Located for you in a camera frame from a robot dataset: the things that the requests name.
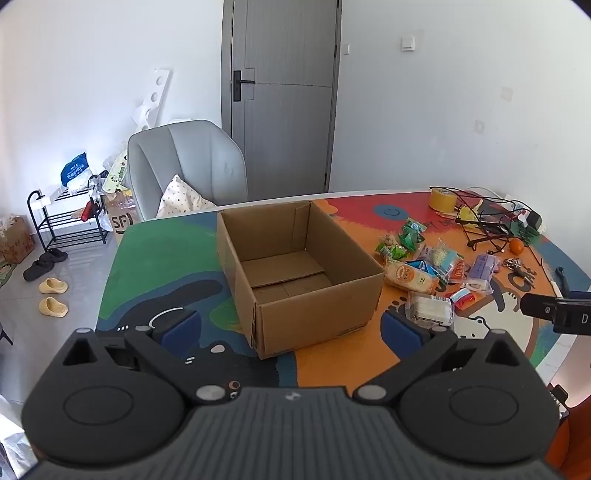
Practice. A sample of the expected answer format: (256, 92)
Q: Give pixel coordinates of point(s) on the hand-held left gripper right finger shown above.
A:
(401, 330)

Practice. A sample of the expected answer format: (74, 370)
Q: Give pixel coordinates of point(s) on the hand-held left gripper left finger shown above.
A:
(182, 328)

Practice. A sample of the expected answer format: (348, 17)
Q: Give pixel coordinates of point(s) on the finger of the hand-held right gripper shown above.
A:
(538, 305)
(581, 295)

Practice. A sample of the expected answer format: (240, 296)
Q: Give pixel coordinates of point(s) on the white cake packet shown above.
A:
(431, 308)

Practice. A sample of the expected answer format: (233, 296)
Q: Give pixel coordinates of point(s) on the orange biscuit packet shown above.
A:
(408, 278)

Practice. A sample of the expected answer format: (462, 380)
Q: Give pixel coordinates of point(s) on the purple snack packet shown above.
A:
(482, 272)

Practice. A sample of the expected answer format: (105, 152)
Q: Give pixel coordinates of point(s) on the blue snack packet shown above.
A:
(421, 264)

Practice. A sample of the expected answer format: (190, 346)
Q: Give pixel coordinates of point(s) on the small red blue packet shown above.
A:
(463, 297)

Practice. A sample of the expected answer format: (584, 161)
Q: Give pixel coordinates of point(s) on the green snack packet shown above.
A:
(412, 229)
(392, 251)

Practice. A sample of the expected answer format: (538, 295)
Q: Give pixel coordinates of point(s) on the white yellow snack packet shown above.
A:
(441, 254)

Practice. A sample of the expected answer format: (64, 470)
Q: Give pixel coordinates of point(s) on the bunch of keys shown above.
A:
(517, 270)

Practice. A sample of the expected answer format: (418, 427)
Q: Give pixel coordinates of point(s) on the orange fruit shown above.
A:
(516, 246)

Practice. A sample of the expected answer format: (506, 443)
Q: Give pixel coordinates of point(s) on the colourful cartoon table mat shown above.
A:
(152, 249)

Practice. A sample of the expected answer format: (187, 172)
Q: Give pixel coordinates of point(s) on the black power adapter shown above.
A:
(535, 220)

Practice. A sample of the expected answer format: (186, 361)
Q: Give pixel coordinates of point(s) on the black flat device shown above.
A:
(494, 210)

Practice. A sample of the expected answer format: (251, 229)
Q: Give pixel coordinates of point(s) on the yellow plastic toy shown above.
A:
(466, 212)

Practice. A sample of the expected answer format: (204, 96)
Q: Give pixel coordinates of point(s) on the orange fabric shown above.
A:
(565, 438)

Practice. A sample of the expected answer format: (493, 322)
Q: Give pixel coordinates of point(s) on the printed cardboard shipping box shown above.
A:
(121, 217)

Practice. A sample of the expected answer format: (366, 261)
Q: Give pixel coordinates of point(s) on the white dotted pillow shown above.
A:
(182, 198)

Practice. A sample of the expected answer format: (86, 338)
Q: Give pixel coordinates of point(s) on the yellow tape roll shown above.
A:
(442, 199)

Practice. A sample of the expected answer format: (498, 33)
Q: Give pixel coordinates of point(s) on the black metal shoe rack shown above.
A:
(69, 240)

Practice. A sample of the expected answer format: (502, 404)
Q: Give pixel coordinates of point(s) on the black slipper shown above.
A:
(34, 271)
(55, 254)

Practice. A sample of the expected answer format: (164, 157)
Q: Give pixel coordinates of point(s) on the red item on rack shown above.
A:
(87, 210)

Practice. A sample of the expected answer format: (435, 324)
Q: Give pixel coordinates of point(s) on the white printed bag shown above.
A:
(115, 173)

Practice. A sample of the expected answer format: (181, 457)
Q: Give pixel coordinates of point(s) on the grey armchair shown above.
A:
(203, 152)

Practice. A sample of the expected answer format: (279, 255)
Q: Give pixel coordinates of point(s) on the small brown cardboard box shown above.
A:
(14, 240)

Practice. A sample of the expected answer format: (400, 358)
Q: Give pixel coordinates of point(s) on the blue plastic bag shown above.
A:
(74, 170)

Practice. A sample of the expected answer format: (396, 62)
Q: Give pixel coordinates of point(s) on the silver foil bag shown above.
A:
(14, 443)

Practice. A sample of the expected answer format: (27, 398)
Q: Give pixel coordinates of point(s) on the white foam board with holes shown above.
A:
(154, 97)

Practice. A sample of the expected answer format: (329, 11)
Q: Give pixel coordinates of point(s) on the grey door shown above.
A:
(286, 115)

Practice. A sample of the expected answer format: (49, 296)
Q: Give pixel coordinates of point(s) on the white light switch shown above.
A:
(407, 42)

